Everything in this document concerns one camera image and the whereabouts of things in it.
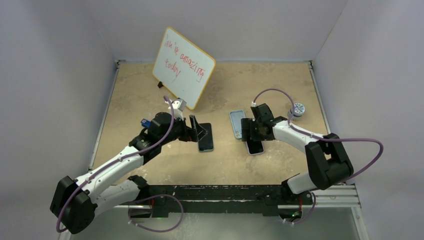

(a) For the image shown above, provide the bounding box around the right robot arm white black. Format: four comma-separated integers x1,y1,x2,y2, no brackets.
240,103,354,204

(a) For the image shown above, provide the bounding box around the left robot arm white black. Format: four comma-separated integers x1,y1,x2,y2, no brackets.
50,112,212,234

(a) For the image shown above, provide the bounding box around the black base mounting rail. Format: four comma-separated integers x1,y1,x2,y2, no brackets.
129,184,313,218

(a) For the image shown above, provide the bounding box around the light blue phone case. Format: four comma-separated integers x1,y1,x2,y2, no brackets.
229,110,246,140

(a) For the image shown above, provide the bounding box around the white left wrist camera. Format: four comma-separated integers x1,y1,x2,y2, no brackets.
168,98,187,120

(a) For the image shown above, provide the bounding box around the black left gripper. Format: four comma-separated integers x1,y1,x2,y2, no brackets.
159,114,207,146

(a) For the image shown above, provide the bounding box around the yellow framed whiteboard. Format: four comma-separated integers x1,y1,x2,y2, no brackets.
152,27,216,110

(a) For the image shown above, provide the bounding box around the black smartphone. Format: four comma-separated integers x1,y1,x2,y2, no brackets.
198,122,214,152

